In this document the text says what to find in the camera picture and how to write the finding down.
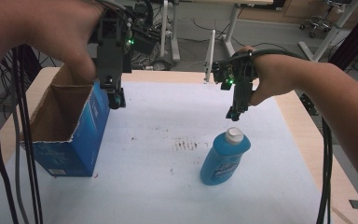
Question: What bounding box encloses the white upright desk leg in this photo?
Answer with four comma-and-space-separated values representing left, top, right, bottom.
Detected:
168, 0, 182, 63

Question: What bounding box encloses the blue cardboard box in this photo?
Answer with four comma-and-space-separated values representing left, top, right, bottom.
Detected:
20, 63, 112, 178

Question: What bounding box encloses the thin black cable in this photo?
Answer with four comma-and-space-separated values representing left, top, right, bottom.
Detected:
14, 46, 44, 224

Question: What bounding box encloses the white slanted desk leg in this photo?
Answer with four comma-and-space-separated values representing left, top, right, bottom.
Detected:
297, 0, 358, 63

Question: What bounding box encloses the office chair base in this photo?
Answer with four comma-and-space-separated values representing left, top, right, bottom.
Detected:
298, 0, 338, 39

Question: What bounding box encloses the person's left hand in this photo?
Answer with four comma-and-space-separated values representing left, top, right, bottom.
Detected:
21, 0, 106, 84

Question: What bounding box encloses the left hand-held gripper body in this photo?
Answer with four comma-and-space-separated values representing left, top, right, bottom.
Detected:
87, 0, 169, 91

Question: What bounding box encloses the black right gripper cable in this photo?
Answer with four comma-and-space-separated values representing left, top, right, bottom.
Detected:
248, 49, 335, 224

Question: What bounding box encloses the white desk frame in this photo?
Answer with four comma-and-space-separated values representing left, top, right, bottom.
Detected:
182, 0, 275, 59

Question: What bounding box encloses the white foam mat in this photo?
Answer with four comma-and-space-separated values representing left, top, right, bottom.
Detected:
0, 80, 329, 224

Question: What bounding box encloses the person's right hand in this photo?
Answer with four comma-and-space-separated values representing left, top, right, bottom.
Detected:
237, 45, 298, 107

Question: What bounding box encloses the black metal post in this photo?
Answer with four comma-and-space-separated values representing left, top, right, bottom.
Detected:
298, 0, 358, 117

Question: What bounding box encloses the black floor cable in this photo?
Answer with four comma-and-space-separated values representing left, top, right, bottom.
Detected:
192, 18, 293, 53

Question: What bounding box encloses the blue bottle with white cap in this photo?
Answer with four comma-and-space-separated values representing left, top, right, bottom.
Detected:
199, 126, 253, 187

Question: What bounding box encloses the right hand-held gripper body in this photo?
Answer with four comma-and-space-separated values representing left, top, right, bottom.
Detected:
203, 29, 259, 95

